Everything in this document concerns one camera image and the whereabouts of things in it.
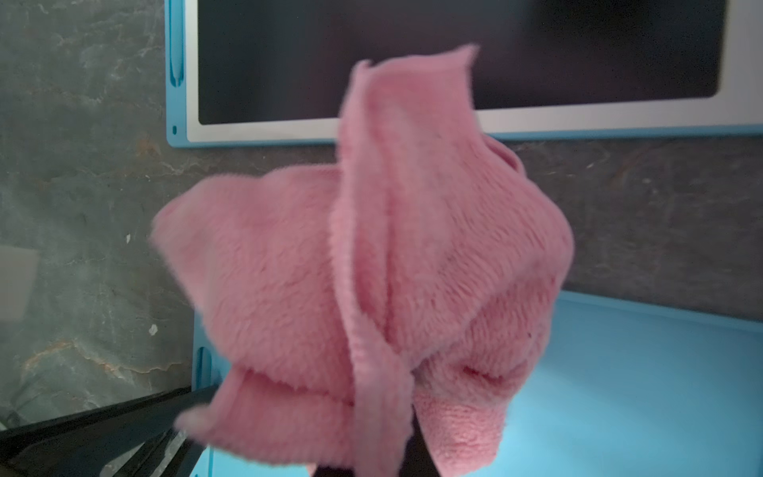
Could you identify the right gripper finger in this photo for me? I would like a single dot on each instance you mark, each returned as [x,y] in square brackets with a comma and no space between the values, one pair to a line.
[418,461]

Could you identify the pink cleaning cloth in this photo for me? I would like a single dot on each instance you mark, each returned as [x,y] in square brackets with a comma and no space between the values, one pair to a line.
[418,202]

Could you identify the blue front drawing tablet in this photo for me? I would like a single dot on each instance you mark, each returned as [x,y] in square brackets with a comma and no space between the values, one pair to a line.
[507,383]

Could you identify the blue drawing tablet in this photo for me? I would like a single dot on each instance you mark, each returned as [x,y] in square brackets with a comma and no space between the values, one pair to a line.
[267,72]
[507,383]

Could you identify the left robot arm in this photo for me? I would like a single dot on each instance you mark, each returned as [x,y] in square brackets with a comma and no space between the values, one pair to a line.
[83,444]

